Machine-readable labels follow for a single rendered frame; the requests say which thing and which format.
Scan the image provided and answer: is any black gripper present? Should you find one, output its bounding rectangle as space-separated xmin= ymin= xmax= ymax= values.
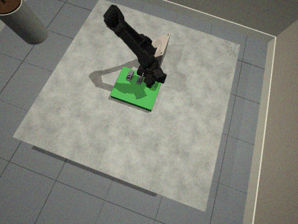
xmin=137 ymin=66 xmax=165 ymax=84

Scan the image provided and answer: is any green rectangular platform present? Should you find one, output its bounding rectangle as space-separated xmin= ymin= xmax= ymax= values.
xmin=110 ymin=66 xmax=161 ymax=112

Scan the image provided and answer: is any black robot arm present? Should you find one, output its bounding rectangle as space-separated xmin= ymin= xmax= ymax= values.
xmin=103 ymin=4 xmax=166 ymax=85

